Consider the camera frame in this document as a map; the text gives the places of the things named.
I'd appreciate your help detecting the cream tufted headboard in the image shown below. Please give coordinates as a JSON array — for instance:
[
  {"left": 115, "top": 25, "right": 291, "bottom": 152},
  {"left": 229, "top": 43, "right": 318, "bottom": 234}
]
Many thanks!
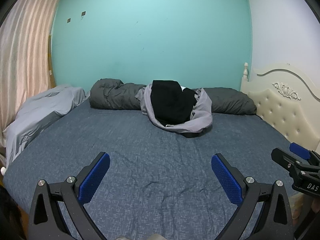
[{"left": 240, "top": 62, "right": 320, "bottom": 153}]

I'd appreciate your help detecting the brown board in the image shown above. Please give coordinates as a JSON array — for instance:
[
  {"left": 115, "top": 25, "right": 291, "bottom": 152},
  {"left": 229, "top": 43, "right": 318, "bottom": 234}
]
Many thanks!
[{"left": 47, "top": 34, "right": 57, "bottom": 90}]

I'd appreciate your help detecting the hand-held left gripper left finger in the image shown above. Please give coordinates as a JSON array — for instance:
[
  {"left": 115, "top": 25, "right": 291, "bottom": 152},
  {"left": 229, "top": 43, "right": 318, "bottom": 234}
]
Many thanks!
[{"left": 28, "top": 152, "right": 111, "bottom": 240}]

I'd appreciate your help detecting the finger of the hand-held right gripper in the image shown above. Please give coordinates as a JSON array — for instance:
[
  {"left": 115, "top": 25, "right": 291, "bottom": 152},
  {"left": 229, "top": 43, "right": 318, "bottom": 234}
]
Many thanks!
[
  {"left": 289, "top": 142, "right": 320, "bottom": 161},
  {"left": 272, "top": 148, "right": 320, "bottom": 178}
]

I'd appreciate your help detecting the light grey blanket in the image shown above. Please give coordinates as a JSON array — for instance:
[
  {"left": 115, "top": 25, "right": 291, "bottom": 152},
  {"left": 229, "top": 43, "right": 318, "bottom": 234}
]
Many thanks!
[{"left": 2, "top": 85, "right": 87, "bottom": 168}]

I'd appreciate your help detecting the blue patterned bedsheet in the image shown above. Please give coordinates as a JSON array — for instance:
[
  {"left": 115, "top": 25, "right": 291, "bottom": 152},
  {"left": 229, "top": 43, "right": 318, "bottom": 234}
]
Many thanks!
[{"left": 2, "top": 102, "right": 313, "bottom": 240}]

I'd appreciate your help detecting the pink curtain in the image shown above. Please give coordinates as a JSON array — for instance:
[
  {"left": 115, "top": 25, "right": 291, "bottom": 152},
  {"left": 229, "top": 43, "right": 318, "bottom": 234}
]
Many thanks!
[{"left": 0, "top": 0, "right": 67, "bottom": 153}]

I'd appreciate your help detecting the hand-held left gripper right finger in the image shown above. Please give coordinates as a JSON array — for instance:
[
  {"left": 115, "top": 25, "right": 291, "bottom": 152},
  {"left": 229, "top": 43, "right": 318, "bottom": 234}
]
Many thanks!
[{"left": 211, "top": 153, "right": 294, "bottom": 240}]

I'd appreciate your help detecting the dark grey rolled duvet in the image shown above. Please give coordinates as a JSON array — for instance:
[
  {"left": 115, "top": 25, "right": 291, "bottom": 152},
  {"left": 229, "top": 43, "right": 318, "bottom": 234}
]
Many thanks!
[{"left": 89, "top": 78, "right": 257, "bottom": 115}]

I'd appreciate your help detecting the black sweater with white trim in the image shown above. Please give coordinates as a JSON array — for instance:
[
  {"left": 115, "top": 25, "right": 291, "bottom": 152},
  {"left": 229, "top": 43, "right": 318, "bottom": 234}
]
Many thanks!
[{"left": 150, "top": 80, "right": 198, "bottom": 128}]

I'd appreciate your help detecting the light grey garment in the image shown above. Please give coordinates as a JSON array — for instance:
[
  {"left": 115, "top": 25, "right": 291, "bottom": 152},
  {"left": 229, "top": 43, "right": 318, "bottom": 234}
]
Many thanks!
[{"left": 135, "top": 82, "right": 213, "bottom": 134}]

